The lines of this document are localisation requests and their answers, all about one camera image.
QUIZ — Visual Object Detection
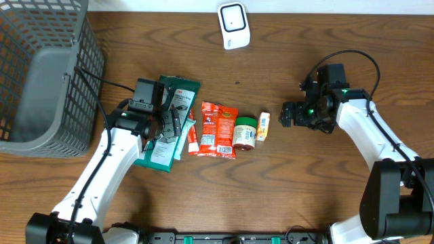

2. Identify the white green 3M package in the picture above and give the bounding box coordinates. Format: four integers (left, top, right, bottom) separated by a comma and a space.
134, 75, 201, 172

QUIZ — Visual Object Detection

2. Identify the red tube package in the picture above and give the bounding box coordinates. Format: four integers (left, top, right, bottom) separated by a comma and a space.
187, 109, 199, 155

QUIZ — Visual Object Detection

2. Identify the small orange white box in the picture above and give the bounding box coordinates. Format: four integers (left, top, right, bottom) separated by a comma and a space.
256, 112, 271, 142

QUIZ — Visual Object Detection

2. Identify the red candy bag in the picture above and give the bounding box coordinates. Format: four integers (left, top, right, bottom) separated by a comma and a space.
198, 102, 239, 159

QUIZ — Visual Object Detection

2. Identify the green lid white jar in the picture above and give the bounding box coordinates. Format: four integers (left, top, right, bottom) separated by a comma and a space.
233, 117, 257, 150

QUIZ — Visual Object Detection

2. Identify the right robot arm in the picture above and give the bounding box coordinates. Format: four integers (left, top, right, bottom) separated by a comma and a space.
279, 87, 433, 243

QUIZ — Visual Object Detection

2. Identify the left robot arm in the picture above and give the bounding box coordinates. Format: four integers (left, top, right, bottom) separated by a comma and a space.
25, 108, 182, 244

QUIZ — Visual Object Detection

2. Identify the white barcode scanner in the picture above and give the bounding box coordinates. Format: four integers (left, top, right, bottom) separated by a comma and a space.
217, 2, 251, 50

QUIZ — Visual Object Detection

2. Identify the grey plastic mesh basket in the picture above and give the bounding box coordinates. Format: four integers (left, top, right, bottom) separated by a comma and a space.
1, 0, 104, 158

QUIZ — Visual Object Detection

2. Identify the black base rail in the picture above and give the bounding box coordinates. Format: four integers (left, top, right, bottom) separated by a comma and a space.
111, 231, 401, 244

